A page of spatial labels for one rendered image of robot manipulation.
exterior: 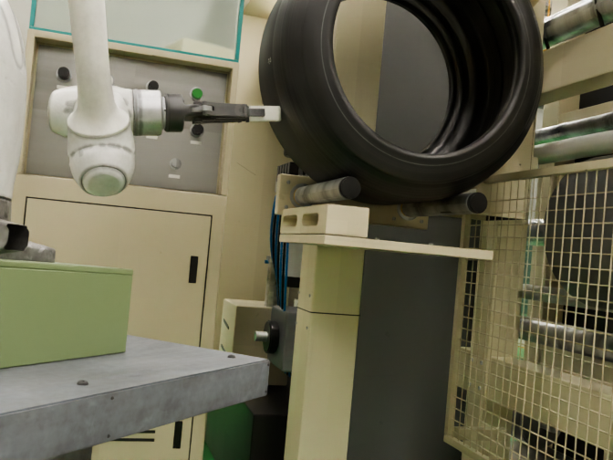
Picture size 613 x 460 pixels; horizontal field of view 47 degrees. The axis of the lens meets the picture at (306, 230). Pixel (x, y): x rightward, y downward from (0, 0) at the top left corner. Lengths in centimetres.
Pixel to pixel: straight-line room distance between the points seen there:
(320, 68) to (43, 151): 88
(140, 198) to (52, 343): 126
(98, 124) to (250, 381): 62
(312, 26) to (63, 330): 88
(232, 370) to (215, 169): 132
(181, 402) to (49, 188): 132
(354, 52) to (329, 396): 86
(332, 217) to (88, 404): 87
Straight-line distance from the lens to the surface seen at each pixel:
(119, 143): 123
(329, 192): 142
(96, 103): 121
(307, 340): 175
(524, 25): 159
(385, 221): 177
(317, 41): 139
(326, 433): 181
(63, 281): 68
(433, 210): 162
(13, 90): 72
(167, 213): 191
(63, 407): 54
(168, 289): 192
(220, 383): 70
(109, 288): 72
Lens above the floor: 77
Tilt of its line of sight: 2 degrees up
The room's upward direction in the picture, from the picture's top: 5 degrees clockwise
